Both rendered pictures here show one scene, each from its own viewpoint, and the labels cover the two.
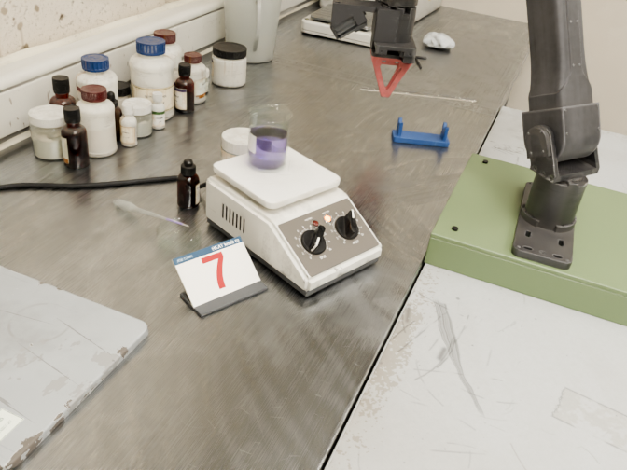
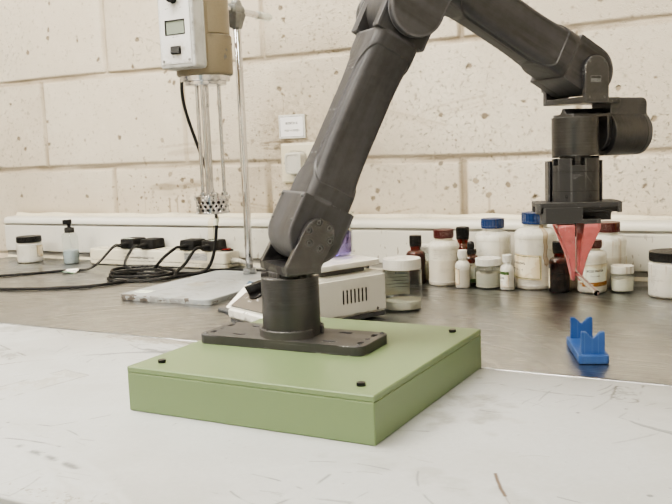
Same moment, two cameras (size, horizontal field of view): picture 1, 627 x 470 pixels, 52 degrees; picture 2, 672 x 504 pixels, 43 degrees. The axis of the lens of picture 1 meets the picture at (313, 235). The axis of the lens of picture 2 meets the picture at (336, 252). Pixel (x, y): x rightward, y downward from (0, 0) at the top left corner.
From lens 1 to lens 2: 1.54 m
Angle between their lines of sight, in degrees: 94
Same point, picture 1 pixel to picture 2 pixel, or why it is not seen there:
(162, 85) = (521, 251)
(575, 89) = (301, 175)
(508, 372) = (118, 363)
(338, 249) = (258, 303)
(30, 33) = (498, 202)
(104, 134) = (432, 265)
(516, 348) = not seen: hidden behind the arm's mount
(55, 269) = not seen: hidden behind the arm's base
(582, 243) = (249, 351)
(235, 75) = (654, 281)
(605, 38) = not seen: outside the picture
